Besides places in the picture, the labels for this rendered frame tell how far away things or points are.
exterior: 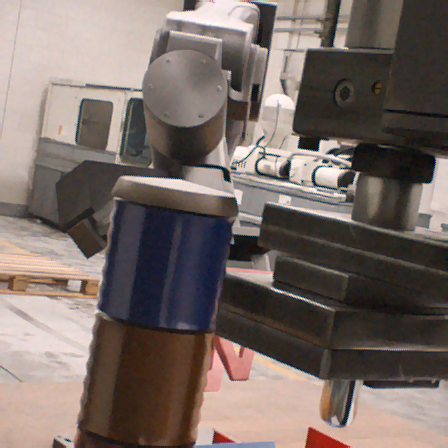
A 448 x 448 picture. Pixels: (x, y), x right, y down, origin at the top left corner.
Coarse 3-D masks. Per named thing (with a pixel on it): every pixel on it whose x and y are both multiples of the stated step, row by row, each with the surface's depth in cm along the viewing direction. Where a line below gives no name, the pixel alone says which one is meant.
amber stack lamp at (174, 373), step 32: (96, 320) 31; (128, 320) 30; (96, 352) 30; (128, 352) 30; (160, 352) 29; (192, 352) 30; (96, 384) 30; (128, 384) 30; (160, 384) 30; (192, 384) 30; (96, 416) 30; (128, 416) 30; (160, 416) 30; (192, 416) 31
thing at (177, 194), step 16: (128, 176) 31; (112, 192) 30; (128, 192) 30; (144, 192) 29; (160, 192) 29; (176, 192) 29; (192, 192) 29; (208, 192) 30; (224, 192) 31; (176, 208) 29; (192, 208) 29; (208, 208) 29; (224, 208) 30
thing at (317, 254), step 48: (384, 192) 56; (288, 240) 58; (336, 240) 55; (384, 240) 53; (432, 240) 50; (240, 288) 56; (288, 288) 55; (336, 288) 54; (384, 288) 55; (432, 288) 50; (240, 336) 56; (288, 336) 52; (336, 336) 50; (384, 336) 52; (432, 336) 55; (336, 384) 52; (384, 384) 56; (432, 384) 59
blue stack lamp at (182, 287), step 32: (128, 224) 30; (160, 224) 29; (192, 224) 29; (224, 224) 30; (128, 256) 30; (160, 256) 29; (192, 256) 29; (224, 256) 30; (128, 288) 30; (160, 288) 29; (192, 288) 30; (160, 320) 29; (192, 320) 30
